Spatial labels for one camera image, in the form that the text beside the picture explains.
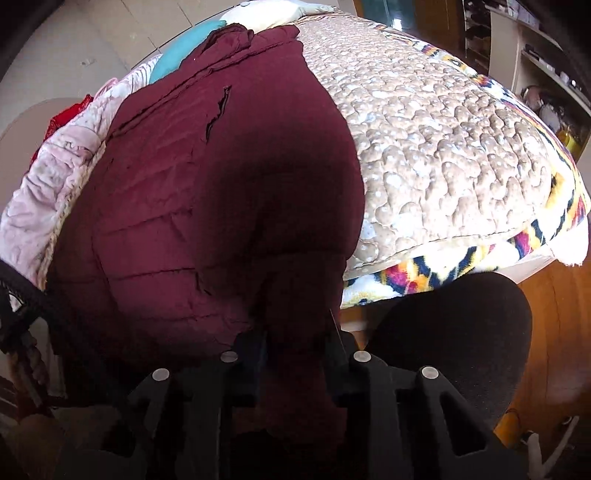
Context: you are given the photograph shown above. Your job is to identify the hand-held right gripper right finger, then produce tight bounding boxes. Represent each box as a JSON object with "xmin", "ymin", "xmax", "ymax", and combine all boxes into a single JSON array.
[{"xmin": 324, "ymin": 333, "xmax": 523, "ymax": 480}]

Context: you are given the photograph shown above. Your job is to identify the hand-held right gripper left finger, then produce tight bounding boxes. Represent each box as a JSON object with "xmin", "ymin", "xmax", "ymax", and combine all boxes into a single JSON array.
[{"xmin": 55, "ymin": 331, "xmax": 267, "ymax": 480}]

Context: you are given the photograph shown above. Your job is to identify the maroon quilt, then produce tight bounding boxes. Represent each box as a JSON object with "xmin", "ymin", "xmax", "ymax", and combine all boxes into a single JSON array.
[{"xmin": 46, "ymin": 24, "xmax": 368, "ymax": 462}]

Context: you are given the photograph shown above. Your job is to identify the cluttered clothes rack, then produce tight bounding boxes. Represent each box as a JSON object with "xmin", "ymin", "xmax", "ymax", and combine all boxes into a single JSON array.
[{"xmin": 464, "ymin": 0, "xmax": 492, "ymax": 75}]

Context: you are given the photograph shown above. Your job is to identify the beige quilted bedspread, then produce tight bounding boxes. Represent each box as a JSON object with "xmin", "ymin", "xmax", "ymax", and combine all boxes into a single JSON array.
[{"xmin": 295, "ymin": 8, "xmax": 561, "ymax": 280}]

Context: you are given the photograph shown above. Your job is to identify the pink floral comforter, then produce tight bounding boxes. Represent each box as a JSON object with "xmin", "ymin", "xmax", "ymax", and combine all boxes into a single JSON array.
[{"xmin": 0, "ymin": 53, "xmax": 162, "ymax": 296}]

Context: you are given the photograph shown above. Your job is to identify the red cloth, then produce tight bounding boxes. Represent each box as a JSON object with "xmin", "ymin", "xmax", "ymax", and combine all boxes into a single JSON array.
[{"xmin": 30, "ymin": 93, "xmax": 95, "ymax": 167}]

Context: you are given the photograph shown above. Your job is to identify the yellow container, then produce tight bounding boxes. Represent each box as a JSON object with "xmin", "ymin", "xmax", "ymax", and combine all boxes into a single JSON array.
[{"xmin": 556, "ymin": 129, "xmax": 583, "ymax": 160}]

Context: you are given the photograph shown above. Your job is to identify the teal pillow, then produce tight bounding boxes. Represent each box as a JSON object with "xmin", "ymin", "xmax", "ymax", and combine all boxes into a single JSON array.
[{"xmin": 148, "ymin": 19, "xmax": 229, "ymax": 85}]

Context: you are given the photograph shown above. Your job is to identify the white pillow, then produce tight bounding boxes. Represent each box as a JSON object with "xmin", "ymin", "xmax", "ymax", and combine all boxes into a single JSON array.
[{"xmin": 221, "ymin": 0, "xmax": 342, "ymax": 33}]

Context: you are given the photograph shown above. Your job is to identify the white television cabinet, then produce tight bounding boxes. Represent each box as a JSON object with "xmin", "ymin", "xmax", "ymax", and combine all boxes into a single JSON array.
[{"xmin": 489, "ymin": 9, "xmax": 591, "ymax": 162}]

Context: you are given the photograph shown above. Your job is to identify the white cable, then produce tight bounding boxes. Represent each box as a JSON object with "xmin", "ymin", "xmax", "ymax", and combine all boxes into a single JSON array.
[{"xmin": 522, "ymin": 415, "xmax": 578, "ymax": 480}]

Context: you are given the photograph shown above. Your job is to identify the black cable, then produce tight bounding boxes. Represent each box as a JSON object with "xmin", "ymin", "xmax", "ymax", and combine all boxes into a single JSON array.
[{"xmin": 0, "ymin": 261, "xmax": 107, "ymax": 416}]

